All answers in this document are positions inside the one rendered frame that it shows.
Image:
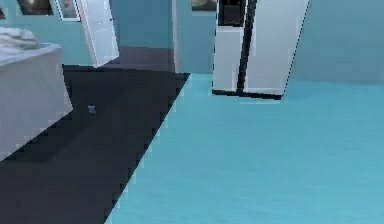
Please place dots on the small blue object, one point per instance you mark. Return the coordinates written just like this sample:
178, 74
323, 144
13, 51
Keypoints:
91, 108

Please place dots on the white fridge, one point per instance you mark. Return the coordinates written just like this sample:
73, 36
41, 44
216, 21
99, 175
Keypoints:
273, 50

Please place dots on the grey framed picture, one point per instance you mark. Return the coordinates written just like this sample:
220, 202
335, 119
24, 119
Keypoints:
204, 4

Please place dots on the white room door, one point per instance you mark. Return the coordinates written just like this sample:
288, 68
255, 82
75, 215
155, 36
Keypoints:
100, 30

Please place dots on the white framed picture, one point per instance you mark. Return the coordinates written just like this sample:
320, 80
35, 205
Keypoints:
68, 8

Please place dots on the white bed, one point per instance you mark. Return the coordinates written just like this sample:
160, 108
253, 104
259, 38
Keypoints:
30, 96

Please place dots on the dark framed picture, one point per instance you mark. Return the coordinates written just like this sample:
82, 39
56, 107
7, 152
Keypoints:
35, 6
1, 13

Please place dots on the white pillow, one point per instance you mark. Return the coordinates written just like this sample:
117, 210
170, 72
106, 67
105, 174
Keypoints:
16, 38

